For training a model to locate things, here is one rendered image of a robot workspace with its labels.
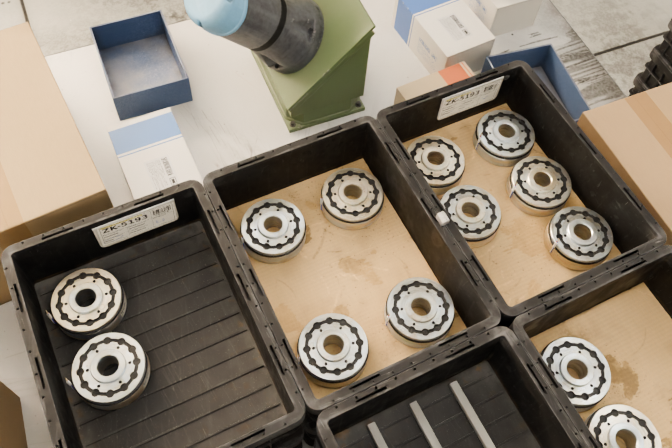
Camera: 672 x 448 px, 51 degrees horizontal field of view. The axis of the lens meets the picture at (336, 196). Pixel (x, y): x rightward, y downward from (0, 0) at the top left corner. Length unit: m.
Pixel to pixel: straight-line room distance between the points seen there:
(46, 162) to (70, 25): 1.54
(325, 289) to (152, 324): 0.27
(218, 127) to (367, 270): 0.48
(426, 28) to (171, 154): 0.58
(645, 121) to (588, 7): 1.55
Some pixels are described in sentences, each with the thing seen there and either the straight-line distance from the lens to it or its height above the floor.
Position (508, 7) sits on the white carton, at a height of 0.78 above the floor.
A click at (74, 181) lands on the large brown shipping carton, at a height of 0.90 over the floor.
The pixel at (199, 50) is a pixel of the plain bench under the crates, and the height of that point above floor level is 0.70.
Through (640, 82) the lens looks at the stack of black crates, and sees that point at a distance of 2.17.
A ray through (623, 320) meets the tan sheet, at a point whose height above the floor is 0.83.
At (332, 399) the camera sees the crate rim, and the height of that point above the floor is 0.93.
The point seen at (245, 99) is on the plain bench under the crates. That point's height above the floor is 0.70.
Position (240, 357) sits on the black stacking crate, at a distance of 1.08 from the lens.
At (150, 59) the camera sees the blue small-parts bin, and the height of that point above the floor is 0.70.
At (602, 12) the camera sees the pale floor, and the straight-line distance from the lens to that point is 2.91.
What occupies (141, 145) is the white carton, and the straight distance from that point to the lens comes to 1.33.
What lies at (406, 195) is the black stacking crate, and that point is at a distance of 1.12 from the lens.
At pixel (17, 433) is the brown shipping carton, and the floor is 0.74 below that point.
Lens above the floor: 1.85
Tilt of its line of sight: 58 degrees down
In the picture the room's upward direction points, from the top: 6 degrees clockwise
